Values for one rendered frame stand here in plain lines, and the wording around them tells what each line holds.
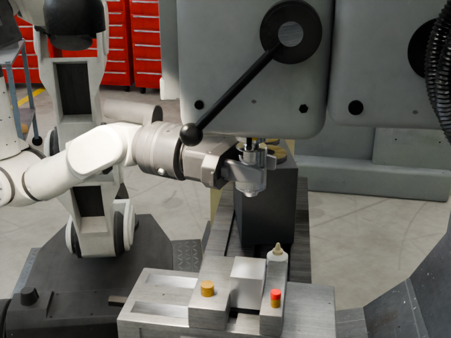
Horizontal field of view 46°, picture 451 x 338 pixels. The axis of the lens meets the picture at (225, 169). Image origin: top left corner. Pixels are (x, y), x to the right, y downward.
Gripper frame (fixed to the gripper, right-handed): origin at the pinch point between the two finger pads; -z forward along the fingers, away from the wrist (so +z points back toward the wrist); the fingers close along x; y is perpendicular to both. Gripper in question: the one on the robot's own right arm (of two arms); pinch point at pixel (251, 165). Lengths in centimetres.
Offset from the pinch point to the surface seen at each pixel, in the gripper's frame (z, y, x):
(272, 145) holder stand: 9.6, 11.8, 37.6
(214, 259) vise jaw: 7.6, 20.8, 3.2
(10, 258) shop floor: 171, 126, 100
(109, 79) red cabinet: 311, 113, 382
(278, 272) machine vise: -4.1, 20.6, 4.1
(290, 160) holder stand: 4.2, 13.1, 34.1
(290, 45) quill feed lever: -8.6, -20.9, -11.2
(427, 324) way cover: -28.8, 27.8, 10.6
